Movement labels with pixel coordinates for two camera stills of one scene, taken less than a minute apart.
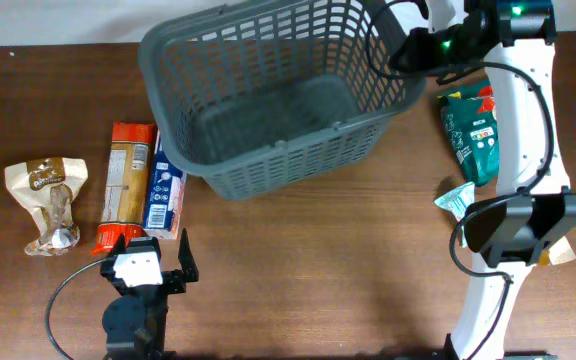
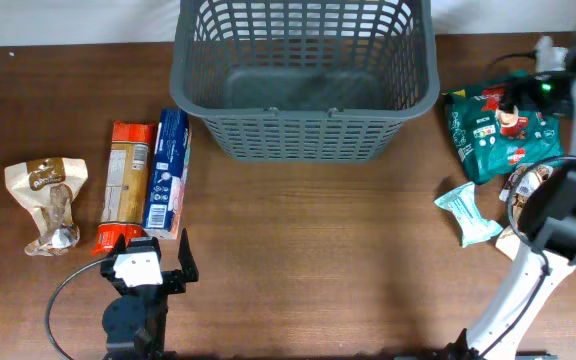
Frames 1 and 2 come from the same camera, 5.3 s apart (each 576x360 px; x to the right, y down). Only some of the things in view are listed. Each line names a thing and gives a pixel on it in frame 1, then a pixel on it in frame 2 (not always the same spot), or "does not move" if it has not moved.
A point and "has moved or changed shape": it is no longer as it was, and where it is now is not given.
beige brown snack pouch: [47, 187] does not move
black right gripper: [416, 47] to [525, 97]
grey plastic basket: [254, 95] has moved or changed shape
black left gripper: [175, 280] does not move
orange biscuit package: [127, 184] does not move
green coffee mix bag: [468, 112] does not move
